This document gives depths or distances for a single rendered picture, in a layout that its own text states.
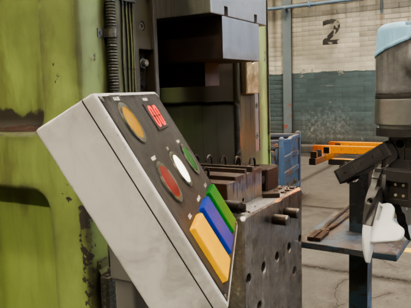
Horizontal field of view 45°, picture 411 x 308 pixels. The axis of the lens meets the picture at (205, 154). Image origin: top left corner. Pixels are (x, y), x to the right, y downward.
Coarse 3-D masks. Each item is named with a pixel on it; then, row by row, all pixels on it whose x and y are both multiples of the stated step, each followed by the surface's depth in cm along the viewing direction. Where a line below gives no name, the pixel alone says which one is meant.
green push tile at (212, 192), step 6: (210, 186) 82; (210, 192) 78; (216, 192) 82; (210, 198) 77; (216, 198) 79; (222, 198) 84; (216, 204) 78; (222, 204) 81; (222, 210) 78; (228, 210) 83; (222, 216) 78; (228, 216) 80; (228, 222) 78; (234, 222) 82; (234, 228) 80
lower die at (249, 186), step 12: (216, 168) 129; (228, 168) 127; (252, 168) 129; (216, 180) 122; (228, 180) 121; (240, 180) 123; (252, 180) 129; (228, 192) 118; (240, 192) 123; (252, 192) 129
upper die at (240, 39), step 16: (224, 16) 113; (160, 32) 121; (176, 32) 118; (192, 32) 116; (208, 32) 114; (224, 32) 113; (240, 32) 120; (256, 32) 128; (160, 48) 121; (176, 48) 119; (192, 48) 117; (208, 48) 115; (224, 48) 113; (240, 48) 120; (256, 48) 128; (160, 64) 129
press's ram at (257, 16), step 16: (160, 0) 114; (176, 0) 112; (192, 0) 109; (208, 0) 108; (224, 0) 113; (240, 0) 119; (256, 0) 127; (160, 16) 114; (176, 16) 112; (192, 16) 112; (208, 16) 113; (240, 16) 120; (256, 16) 128
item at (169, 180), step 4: (160, 168) 60; (164, 168) 61; (164, 172) 60; (168, 172) 62; (164, 176) 59; (168, 176) 61; (168, 180) 60; (172, 180) 62; (168, 184) 59; (172, 184) 61; (176, 184) 63; (172, 188) 60; (176, 188) 61; (176, 192) 60
